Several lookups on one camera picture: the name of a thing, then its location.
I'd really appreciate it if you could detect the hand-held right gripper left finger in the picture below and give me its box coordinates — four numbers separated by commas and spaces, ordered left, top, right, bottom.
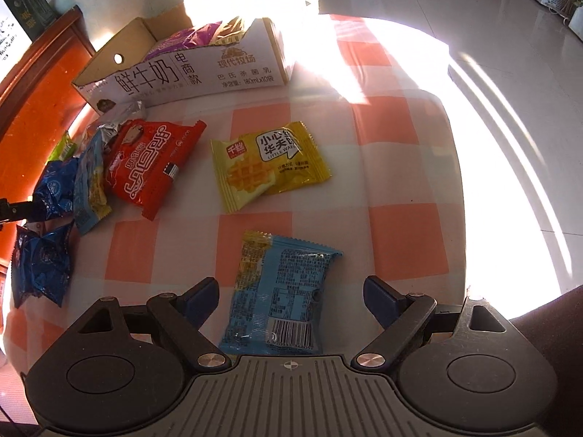
68, 277, 231, 371

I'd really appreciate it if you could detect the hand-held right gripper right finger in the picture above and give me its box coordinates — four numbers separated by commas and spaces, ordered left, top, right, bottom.
351, 275, 520, 369

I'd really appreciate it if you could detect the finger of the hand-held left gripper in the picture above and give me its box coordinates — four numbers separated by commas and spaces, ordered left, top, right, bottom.
0, 197, 35, 227

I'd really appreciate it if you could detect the dark blue snack packet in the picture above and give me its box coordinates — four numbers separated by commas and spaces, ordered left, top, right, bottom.
34, 158, 81, 221
11, 221, 76, 309

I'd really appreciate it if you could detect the light blue snack packet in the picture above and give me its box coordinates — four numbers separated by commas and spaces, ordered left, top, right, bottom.
73, 130, 113, 236
219, 231, 344, 356

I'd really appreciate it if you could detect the green snack packet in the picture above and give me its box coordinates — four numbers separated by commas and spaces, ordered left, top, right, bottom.
48, 131, 78, 162

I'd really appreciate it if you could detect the silver foil snack packet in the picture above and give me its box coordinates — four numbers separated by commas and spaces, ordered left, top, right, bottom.
89, 100, 146, 147

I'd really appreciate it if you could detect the red snack packet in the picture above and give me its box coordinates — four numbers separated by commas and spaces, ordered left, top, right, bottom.
104, 119, 208, 221

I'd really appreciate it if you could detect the yellow waffle snack packet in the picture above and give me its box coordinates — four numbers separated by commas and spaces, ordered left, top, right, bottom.
210, 121, 332, 214

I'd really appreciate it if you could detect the printed cardboard box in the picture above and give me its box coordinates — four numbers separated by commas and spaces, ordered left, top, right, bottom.
71, 17, 296, 114

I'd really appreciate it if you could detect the purple snack packet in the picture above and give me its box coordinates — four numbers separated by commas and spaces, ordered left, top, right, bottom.
146, 23, 225, 62

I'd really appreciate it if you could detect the red wooden headboard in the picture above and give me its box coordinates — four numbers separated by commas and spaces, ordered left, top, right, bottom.
0, 7, 97, 328

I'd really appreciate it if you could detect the white milk carton box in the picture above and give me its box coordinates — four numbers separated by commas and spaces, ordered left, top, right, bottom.
0, 0, 34, 70

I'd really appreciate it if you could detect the dark green carton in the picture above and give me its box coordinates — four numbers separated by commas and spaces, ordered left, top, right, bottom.
9, 0, 58, 42

